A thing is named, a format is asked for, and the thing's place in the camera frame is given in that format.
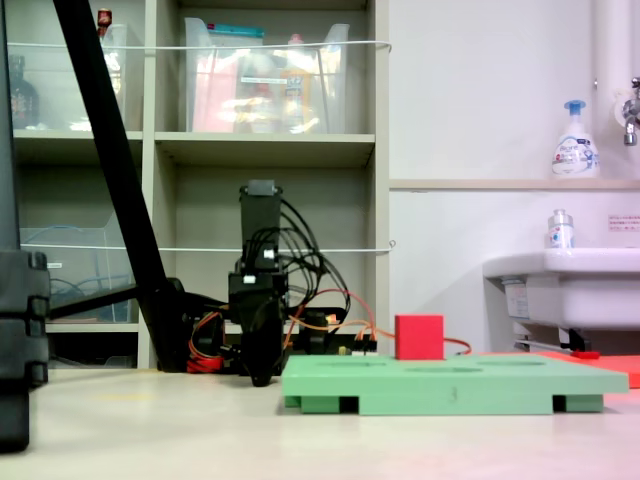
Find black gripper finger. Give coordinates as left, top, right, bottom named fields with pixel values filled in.
left=258, top=319, right=285, bottom=379
left=237, top=319, right=269, bottom=388

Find red square block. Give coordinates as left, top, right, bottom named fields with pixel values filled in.
left=394, top=313, right=446, bottom=361

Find black table clamp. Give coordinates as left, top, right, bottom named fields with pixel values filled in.
left=298, top=308, right=347, bottom=359

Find beige shelf unit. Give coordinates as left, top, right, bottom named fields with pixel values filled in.
left=0, top=0, right=391, bottom=371

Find green shape sorter board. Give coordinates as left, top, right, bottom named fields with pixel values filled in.
left=280, top=353, right=630, bottom=416

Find pink packet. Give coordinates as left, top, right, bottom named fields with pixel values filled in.
left=192, top=54, right=239, bottom=134

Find orange labelled bottle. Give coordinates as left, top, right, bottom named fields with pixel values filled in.
left=279, top=33, right=314, bottom=134

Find clear bin with packets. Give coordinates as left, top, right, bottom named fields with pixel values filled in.
left=183, top=17, right=351, bottom=135

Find black tripod leg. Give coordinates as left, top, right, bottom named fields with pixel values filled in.
left=47, top=0, right=189, bottom=374

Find notched black stack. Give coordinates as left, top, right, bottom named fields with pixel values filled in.
left=0, top=249, right=51, bottom=454

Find clear bin with bottles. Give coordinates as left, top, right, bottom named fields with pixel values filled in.
left=7, top=23, right=132, bottom=132

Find small clear silver-capped bottle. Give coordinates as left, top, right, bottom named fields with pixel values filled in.
left=546, top=208, right=576, bottom=250

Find dark round bottle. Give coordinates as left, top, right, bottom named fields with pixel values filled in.
left=7, top=54, right=41, bottom=130

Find bottle with red cap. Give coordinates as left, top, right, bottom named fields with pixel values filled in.
left=96, top=7, right=124, bottom=96

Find white sink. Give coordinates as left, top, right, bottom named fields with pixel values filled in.
left=482, top=247, right=640, bottom=351

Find white soap pump bottle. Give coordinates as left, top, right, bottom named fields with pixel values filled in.
left=551, top=99, right=601, bottom=180

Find red flat mat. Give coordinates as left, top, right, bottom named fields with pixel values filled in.
left=479, top=351, right=640, bottom=390

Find metal faucet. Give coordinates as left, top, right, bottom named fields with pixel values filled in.
left=613, top=76, right=640, bottom=147

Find red and orange wire bundle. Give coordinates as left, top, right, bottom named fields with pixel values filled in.
left=187, top=312, right=227, bottom=374

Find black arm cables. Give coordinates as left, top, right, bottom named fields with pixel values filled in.
left=247, top=199, right=351, bottom=326

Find white shelf cord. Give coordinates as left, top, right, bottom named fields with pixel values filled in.
left=19, top=239, right=397, bottom=254
left=7, top=40, right=392, bottom=54

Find orange cable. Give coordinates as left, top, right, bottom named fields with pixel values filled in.
left=282, top=288, right=474, bottom=357

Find clear bin with cables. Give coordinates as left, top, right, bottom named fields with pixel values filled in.
left=19, top=209, right=139, bottom=324

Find dark grey vertical post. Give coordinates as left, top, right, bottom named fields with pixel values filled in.
left=0, top=0, right=21, bottom=251

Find pink wall label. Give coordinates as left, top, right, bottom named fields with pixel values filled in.
left=607, top=213, right=640, bottom=234

